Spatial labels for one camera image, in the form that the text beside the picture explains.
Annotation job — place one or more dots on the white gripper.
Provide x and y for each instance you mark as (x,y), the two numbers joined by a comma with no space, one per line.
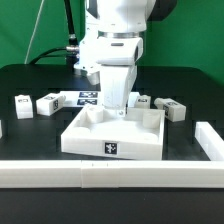
(117,59)

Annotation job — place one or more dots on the white square tabletop part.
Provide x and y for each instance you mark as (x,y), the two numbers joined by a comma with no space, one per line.
(96,131)

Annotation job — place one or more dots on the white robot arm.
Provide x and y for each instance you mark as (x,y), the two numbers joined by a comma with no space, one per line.
(115,19)

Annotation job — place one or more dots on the white part at left edge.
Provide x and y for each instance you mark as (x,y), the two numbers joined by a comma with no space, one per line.
(1,129)

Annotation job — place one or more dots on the white U-shaped obstacle fence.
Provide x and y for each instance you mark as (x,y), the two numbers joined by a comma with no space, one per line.
(108,174)

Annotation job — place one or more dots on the white fiducial marker base plate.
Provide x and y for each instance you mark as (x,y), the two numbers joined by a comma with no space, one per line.
(81,98)

